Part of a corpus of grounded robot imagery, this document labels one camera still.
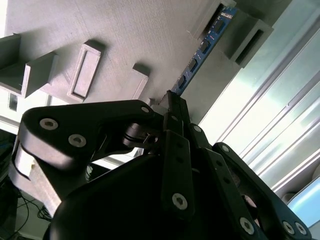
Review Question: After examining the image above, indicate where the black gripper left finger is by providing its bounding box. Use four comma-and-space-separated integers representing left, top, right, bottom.
18, 90, 196, 221

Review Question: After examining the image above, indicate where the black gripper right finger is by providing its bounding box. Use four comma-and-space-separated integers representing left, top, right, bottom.
175, 96, 313, 240

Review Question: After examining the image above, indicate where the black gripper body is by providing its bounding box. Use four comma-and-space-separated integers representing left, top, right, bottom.
48, 154, 249, 240

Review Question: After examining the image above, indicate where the blue RAM stick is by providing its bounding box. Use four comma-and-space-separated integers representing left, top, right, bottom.
170, 6, 238, 96

